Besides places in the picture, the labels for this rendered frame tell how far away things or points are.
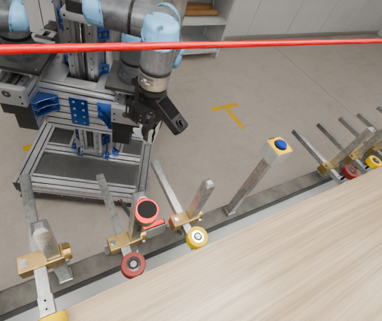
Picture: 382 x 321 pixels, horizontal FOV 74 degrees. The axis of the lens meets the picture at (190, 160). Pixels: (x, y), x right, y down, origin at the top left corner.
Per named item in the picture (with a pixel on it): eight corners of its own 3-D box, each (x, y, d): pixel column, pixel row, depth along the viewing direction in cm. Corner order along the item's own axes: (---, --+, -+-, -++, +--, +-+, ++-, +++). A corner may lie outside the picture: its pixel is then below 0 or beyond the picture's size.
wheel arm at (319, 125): (314, 126, 178) (318, 121, 175) (317, 125, 180) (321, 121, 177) (361, 175, 158) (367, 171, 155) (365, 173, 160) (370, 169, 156)
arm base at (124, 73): (119, 64, 126) (120, 45, 118) (150, 71, 128) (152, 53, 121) (113, 82, 116) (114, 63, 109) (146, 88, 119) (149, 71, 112)
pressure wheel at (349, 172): (344, 179, 150) (358, 168, 141) (345, 189, 145) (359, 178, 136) (331, 174, 151) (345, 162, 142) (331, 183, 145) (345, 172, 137)
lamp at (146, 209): (129, 233, 84) (133, 202, 68) (145, 227, 87) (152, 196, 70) (134, 249, 81) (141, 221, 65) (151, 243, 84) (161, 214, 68)
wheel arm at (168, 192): (149, 165, 120) (150, 160, 117) (156, 164, 122) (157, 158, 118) (190, 251, 100) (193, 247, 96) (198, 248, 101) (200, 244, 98)
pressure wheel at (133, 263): (117, 266, 91) (117, 256, 83) (138, 258, 95) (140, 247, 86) (124, 288, 88) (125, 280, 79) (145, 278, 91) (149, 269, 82)
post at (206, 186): (175, 234, 122) (203, 179, 86) (182, 231, 124) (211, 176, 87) (178, 240, 120) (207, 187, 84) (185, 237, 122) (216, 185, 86)
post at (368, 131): (312, 178, 166) (368, 126, 129) (315, 176, 167) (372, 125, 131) (315, 182, 164) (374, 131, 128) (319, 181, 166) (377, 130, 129)
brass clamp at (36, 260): (20, 260, 75) (15, 255, 71) (69, 243, 81) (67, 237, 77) (23, 281, 72) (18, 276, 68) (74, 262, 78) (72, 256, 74)
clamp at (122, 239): (106, 242, 93) (106, 237, 89) (141, 230, 99) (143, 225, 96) (111, 257, 91) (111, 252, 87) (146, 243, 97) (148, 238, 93)
